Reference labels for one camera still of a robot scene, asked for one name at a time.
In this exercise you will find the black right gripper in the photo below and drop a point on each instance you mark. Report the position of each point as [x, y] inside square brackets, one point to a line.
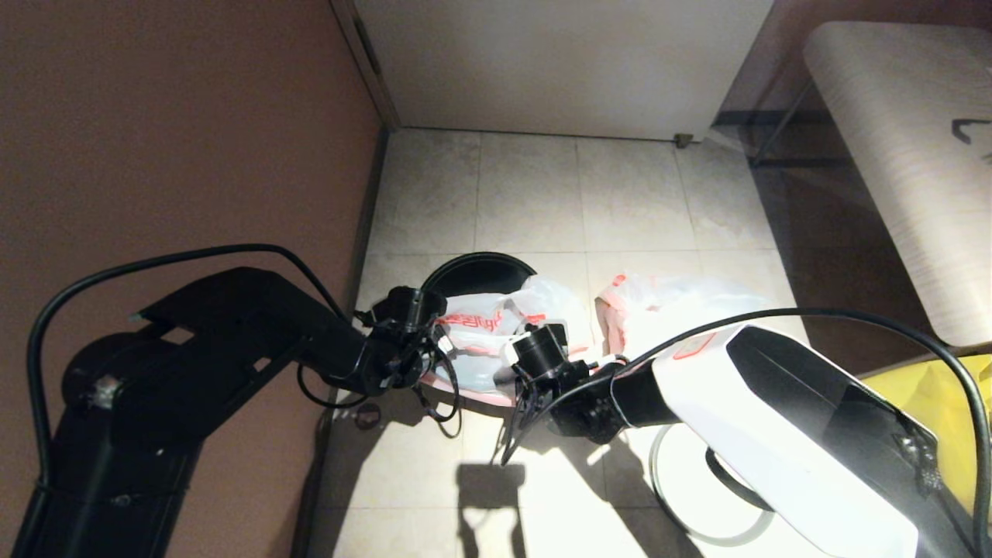
[581, 395]

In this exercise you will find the beige wooden table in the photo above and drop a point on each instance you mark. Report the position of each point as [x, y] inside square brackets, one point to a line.
[891, 116]

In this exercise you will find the white cabinet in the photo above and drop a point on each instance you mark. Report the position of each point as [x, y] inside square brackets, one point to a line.
[558, 70]

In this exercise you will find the small round floor drain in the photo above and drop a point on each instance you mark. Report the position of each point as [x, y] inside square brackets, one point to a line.
[368, 415]

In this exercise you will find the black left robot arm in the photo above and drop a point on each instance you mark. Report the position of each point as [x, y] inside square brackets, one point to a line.
[194, 372]

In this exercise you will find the white plastic bag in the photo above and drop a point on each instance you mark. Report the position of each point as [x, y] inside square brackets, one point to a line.
[659, 298]

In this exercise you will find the small dark cabinet foot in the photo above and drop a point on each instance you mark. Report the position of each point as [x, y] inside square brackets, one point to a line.
[682, 141]

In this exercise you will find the clear plastic bag red print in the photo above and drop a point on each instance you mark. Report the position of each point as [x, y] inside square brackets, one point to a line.
[480, 356]

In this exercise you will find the black round trash bin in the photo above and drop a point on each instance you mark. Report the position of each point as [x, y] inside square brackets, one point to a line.
[480, 271]

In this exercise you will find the yellow plastic bag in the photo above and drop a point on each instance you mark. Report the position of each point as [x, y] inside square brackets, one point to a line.
[930, 403]

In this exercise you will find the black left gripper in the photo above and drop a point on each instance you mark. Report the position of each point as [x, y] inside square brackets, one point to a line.
[403, 341]

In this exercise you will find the grey metal furniture frame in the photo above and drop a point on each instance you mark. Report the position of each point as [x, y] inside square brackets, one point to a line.
[780, 124]

